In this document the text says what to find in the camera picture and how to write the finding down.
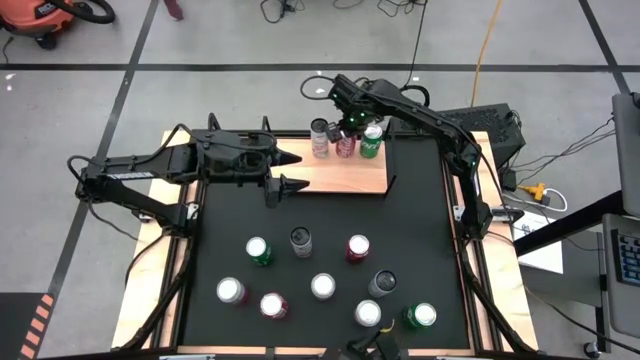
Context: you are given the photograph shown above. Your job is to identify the red Coca-Cola Star Wars can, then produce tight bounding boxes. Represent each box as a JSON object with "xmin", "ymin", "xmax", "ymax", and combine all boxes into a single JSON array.
[{"xmin": 335, "ymin": 133, "xmax": 358, "ymax": 159}]

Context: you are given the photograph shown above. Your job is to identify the white paper sheet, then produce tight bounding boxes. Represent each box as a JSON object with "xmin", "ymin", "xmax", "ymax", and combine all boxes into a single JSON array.
[{"xmin": 510, "ymin": 209, "xmax": 565, "ymax": 275}]

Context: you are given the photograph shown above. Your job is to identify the tall silver Celsius can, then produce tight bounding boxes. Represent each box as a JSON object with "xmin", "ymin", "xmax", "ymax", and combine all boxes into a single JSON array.
[
  {"xmin": 289, "ymin": 225, "xmax": 314, "ymax": 260},
  {"xmin": 367, "ymin": 269, "xmax": 399, "ymax": 299},
  {"xmin": 310, "ymin": 117, "xmax": 331, "ymax": 160}
]

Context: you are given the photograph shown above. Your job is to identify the yellow power splitter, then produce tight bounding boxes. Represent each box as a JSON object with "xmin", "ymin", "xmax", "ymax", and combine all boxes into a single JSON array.
[{"xmin": 517, "ymin": 182, "xmax": 551, "ymax": 207}]

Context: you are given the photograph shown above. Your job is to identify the wooden tray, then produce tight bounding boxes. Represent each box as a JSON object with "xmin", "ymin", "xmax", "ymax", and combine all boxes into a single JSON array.
[{"xmin": 254, "ymin": 137, "xmax": 399, "ymax": 200}]

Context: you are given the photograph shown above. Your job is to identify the dark red soda can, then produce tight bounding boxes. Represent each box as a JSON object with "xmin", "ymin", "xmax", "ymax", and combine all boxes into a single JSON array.
[{"xmin": 344, "ymin": 233, "xmax": 372, "ymax": 264}]

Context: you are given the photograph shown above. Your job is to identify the person's foot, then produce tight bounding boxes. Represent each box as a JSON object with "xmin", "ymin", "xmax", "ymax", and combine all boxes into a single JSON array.
[{"xmin": 162, "ymin": 0, "xmax": 185, "ymax": 22}]

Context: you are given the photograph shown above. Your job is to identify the thin black floor cable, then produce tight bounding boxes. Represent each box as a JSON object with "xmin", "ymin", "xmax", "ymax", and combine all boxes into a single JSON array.
[{"xmin": 259, "ymin": 0, "xmax": 301, "ymax": 25}]

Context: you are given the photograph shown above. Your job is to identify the black table mat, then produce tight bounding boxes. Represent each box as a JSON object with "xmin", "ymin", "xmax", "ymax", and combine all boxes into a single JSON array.
[{"xmin": 178, "ymin": 135, "xmax": 474, "ymax": 351}]

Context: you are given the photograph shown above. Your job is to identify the white power cable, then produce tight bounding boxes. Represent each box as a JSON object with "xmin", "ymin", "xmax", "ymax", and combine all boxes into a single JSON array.
[{"xmin": 542, "ymin": 187, "xmax": 570, "ymax": 214}]

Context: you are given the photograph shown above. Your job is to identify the orange shop vacuum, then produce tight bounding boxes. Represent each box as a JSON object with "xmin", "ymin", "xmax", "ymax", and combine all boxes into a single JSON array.
[{"xmin": 0, "ymin": 0, "xmax": 76, "ymax": 51}]

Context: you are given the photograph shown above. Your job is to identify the black object with yellow strap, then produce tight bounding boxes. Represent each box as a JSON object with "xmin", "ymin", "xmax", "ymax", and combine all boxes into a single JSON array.
[{"xmin": 342, "ymin": 319, "xmax": 404, "ymax": 360}]

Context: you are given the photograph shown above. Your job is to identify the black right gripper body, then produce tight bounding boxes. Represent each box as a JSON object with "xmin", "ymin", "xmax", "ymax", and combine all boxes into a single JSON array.
[{"xmin": 335, "ymin": 107, "xmax": 376, "ymax": 135}]

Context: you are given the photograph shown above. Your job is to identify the green Sprite can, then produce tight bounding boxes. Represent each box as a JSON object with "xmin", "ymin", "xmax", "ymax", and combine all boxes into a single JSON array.
[
  {"xmin": 244, "ymin": 235, "xmax": 275, "ymax": 267},
  {"xmin": 358, "ymin": 123, "xmax": 385, "ymax": 160},
  {"xmin": 402, "ymin": 301, "xmax": 438, "ymax": 330}
]

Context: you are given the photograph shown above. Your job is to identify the grey keyboard console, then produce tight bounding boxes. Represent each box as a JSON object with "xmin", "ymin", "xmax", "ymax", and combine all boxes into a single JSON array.
[{"xmin": 601, "ymin": 212, "xmax": 640, "ymax": 339}]

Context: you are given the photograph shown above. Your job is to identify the flat computer monitor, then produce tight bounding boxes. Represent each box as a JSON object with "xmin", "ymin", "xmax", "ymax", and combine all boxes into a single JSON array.
[{"xmin": 610, "ymin": 91, "xmax": 640, "ymax": 219}]

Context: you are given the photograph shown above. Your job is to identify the black vacuum hose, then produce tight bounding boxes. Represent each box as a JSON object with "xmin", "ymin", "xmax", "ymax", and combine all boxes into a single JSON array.
[{"xmin": 47, "ymin": 0, "xmax": 117, "ymax": 25}]

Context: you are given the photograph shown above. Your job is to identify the black hanging cable with coil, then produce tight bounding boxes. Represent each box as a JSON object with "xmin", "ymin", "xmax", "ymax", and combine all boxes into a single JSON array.
[{"xmin": 397, "ymin": 0, "xmax": 432, "ymax": 119}]

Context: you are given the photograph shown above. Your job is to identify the pink and silver Spindrift can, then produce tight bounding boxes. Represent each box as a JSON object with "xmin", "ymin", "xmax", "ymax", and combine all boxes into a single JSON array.
[
  {"xmin": 215, "ymin": 276, "xmax": 250, "ymax": 307},
  {"xmin": 310, "ymin": 272, "xmax": 337, "ymax": 301},
  {"xmin": 353, "ymin": 299, "xmax": 383, "ymax": 329}
]

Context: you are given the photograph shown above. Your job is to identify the yellow extension cable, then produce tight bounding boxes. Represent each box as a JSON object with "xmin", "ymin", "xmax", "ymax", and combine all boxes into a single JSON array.
[{"xmin": 469, "ymin": 0, "xmax": 504, "ymax": 109}]

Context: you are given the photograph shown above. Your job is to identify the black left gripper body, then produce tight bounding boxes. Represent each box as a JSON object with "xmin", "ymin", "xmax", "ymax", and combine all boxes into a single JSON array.
[{"xmin": 198, "ymin": 128, "xmax": 282, "ymax": 209}]

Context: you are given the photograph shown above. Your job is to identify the black mat with orange stripes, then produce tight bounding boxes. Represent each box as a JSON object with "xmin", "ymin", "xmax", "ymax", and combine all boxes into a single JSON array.
[{"xmin": 0, "ymin": 292, "xmax": 56, "ymax": 360}]

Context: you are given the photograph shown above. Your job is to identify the black stand beam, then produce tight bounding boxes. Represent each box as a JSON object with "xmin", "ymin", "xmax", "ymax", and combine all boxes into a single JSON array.
[{"xmin": 512, "ymin": 189, "xmax": 626, "ymax": 257}]

